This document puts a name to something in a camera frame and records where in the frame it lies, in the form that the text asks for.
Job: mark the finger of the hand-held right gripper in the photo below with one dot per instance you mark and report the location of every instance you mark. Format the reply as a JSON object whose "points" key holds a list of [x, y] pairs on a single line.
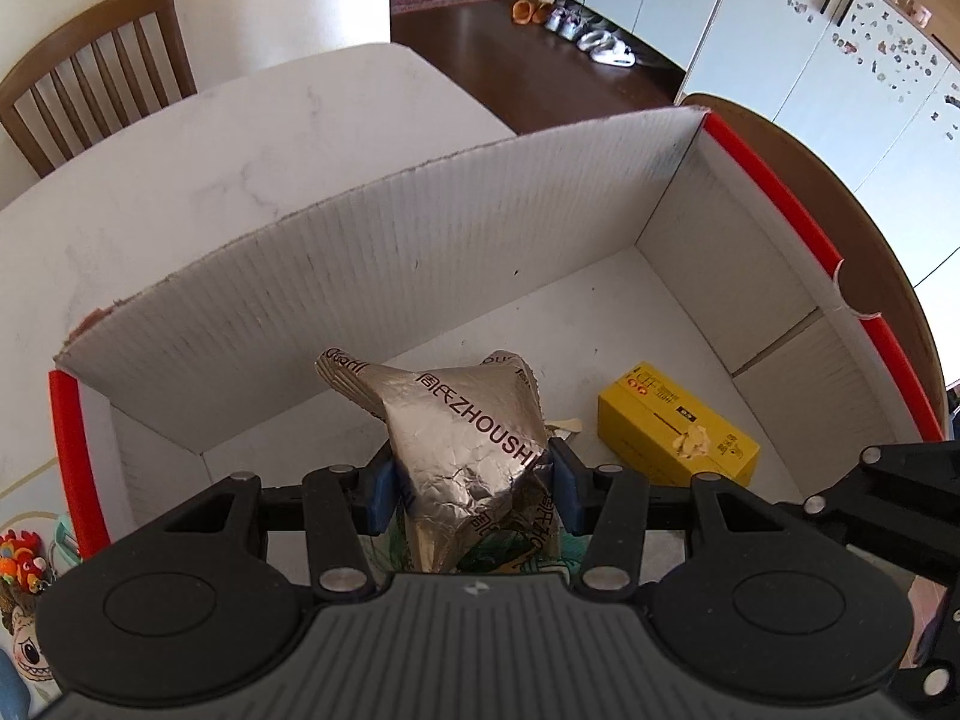
{"points": [[900, 502], [941, 660]]}

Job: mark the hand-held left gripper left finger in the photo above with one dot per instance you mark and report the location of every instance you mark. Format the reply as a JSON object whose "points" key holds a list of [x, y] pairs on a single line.
{"points": [[382, 491]]}

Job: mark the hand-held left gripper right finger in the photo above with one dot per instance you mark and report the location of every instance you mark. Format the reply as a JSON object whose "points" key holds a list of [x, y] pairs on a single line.
{"points": [[566, 495]]}

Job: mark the white green plastic bag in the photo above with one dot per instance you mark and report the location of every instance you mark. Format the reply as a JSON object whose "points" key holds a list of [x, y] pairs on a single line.
{"points": [[574, 541]]}

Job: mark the silver foil snack bag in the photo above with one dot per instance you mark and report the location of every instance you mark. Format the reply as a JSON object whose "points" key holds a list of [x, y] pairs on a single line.
{"points": [[457, 435]]}

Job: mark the yellow box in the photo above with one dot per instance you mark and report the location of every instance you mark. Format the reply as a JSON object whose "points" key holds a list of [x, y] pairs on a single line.
{"points": [[660, 420]]}

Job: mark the red cardboard box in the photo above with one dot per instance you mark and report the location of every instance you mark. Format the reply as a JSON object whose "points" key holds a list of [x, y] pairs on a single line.
{"points": [[450, 240]]}

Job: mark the red fish toy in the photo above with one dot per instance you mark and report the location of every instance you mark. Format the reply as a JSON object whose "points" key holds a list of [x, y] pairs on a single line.
{"points": [[22, 559]]}

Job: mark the beige paper scrap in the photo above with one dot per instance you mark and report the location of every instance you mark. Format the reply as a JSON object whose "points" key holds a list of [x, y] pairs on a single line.
{"points": [[564, 426]]}

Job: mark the white fridge with magnets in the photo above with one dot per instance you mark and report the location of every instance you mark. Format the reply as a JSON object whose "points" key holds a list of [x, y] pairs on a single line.
{"points": [[825, 52]]}

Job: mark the row of shoes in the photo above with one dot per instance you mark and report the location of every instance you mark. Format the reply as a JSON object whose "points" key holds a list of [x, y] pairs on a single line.
{"points": [[592, 34]]}

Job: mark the orange slippers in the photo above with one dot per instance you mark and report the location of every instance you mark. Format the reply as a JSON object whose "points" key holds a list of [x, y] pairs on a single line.
{"points": [[532, 11]]}

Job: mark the wooden slat-back chair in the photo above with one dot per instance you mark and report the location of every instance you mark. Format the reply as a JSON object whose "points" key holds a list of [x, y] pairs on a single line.
{"points": [[90, 22]]}

